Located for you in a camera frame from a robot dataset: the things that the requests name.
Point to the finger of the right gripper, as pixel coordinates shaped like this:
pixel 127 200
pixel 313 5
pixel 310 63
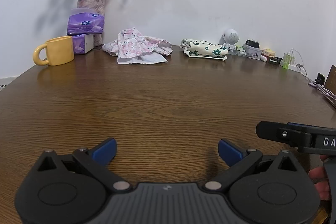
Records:
pixel 299 124
pixel 293 135

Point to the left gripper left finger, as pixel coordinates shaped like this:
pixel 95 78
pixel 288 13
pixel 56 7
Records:
pixel 95 160

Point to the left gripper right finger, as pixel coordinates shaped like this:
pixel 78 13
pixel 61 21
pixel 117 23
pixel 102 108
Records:
pixel 241 162

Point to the cream teal flower garment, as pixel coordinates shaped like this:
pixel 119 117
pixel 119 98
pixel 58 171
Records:
pixel 202 49

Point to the person right hand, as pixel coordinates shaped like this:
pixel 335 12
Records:
pixel 321 182

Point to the white power strip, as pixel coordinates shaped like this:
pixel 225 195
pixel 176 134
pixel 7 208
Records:
pixel 294 68

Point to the brown cardboard board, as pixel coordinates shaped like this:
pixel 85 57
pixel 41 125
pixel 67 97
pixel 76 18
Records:
pixel 330 83

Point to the black label box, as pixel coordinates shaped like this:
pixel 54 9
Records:
pixel 274 60

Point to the green liquid bottle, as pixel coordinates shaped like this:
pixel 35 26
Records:
pixel 286 60

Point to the white tube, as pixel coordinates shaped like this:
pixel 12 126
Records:
pixel 263 58

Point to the yellow sticky notes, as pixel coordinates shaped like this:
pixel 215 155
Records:
pixel 268 52

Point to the grey storage box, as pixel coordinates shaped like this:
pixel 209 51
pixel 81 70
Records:
pixel 252 52

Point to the small green white items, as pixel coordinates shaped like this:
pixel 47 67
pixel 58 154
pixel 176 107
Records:
pixel 240 51

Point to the black charger on box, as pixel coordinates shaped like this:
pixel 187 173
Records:
pixel 252 43

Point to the white robot figurine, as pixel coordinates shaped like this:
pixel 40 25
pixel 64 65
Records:
pixel 229 39

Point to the yellow mug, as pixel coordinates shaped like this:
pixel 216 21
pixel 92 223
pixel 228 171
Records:
pixel 59 51

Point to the lower purple tissue pack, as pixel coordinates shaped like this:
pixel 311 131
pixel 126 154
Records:
pixel 82 44

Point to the purple tissue pack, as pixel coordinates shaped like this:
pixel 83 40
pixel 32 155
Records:
pixel 85 21
pixel 82 44

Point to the pink floral garment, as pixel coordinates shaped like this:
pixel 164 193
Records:
pixel 132 47

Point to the upper purple tissue pack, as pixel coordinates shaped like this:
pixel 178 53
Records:
pixel 85 21

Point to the pink marbled vase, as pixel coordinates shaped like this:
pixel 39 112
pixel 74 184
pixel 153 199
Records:
pixel 97 8

